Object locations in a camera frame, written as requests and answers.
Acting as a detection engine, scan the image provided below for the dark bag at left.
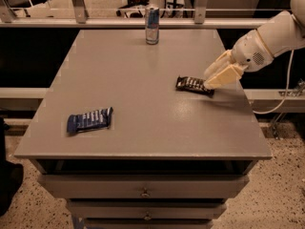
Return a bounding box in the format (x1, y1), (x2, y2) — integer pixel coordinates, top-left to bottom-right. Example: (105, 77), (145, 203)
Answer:
(0, 117), (24, 216)

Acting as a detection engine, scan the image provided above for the top grey drawer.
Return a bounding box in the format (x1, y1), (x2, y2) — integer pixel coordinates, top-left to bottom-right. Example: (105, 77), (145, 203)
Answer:
(38, 175), (249, 199)

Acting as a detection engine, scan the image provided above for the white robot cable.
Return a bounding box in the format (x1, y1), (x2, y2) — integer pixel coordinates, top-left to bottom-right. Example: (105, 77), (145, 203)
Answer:
(252, 48), (295, 115)

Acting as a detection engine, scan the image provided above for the bottom grey drawer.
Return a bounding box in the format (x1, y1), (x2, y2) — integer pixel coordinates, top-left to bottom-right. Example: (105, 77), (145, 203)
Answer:
(85, 219), (213, 229)

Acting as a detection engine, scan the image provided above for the grey drawer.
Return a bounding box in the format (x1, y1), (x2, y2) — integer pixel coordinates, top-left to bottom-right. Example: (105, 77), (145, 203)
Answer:
(67, 200), (226, 219)
(38, 175), (249, 199)
(85, 219), (213, 229)

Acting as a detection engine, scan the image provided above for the blue silver energy drink can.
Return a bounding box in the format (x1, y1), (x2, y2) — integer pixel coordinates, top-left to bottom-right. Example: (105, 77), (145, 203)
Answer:
(145, 5), (159, 45)

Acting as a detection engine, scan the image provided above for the black rxbar chocolate wrapper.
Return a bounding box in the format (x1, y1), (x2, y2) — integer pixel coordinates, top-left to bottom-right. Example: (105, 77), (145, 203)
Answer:
(175, 76), (214, 97)

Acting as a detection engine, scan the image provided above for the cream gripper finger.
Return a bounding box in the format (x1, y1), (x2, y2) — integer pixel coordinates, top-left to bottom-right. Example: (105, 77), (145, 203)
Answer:
(203, 50), (236, 80)
(204, 64), (247, 90)

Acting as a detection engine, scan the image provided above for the grey drawer cabinet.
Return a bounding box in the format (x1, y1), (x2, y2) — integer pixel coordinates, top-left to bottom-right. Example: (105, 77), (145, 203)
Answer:
(14, 29), (274, 229)

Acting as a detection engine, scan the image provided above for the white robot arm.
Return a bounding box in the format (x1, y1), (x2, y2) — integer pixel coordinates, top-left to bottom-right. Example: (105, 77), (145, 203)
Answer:
(203, 0), (305, 90)

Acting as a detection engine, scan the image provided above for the middle grey drawer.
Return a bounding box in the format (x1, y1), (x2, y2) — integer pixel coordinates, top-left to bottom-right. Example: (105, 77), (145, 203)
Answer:
(67, 200), (226, 219)

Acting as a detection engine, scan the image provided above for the blue rxbar blueberry wrapper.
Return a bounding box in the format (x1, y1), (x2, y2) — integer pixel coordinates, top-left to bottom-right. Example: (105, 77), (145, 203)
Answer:
(67, 107), (113, 134)

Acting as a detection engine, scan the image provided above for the metal railing beam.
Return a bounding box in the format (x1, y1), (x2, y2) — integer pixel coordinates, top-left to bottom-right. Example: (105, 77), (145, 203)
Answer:
(0, 18), (269, 30)

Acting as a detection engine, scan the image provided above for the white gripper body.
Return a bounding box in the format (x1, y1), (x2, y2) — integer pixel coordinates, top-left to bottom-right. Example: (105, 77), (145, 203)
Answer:
(232, 30), (274, 73)

